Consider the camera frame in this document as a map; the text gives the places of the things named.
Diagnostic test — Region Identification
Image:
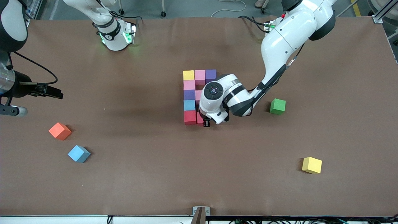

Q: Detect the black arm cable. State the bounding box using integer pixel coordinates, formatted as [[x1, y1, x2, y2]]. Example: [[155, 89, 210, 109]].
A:
[[12, 51, 59, 86], [247, 44, 306, 94]]

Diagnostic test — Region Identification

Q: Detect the green foam cube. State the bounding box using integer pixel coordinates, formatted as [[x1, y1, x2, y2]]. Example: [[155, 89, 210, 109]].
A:
[[270, 98, 286, 115]]

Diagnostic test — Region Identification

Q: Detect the white floor cable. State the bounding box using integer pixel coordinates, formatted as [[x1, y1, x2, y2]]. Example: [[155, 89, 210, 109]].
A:
[[211, 0, 247, 17]]

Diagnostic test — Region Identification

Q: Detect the brown table mat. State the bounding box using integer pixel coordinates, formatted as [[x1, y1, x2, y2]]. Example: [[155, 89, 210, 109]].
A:
[[0, 16, 398, 217]]

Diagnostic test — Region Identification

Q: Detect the aluminium frame post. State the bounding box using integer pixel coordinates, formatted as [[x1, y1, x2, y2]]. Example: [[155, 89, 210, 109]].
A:
[[25, 0, 42, 28], [372, 0, 398, 24]]

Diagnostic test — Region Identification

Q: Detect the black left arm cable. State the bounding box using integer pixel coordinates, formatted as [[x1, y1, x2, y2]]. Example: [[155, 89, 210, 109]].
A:
[[247, 44, 306, 94]]

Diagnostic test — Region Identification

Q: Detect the orange foam cube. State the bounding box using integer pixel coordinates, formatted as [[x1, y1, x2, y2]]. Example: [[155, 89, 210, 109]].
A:
[[49, 122, 72, 141]]

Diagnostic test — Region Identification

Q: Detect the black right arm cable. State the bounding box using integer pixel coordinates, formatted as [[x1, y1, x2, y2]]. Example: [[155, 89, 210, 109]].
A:
[[12, 51, 59, 86]]

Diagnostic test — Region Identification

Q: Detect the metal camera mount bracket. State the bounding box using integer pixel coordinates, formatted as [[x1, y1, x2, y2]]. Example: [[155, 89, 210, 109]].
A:
[[190, 206, 211, 224]]

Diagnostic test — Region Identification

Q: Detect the black base power cable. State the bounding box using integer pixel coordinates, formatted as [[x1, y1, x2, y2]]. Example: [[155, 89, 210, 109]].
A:
[[239, 15, 268, 31], [96, 0, 143, 23]]

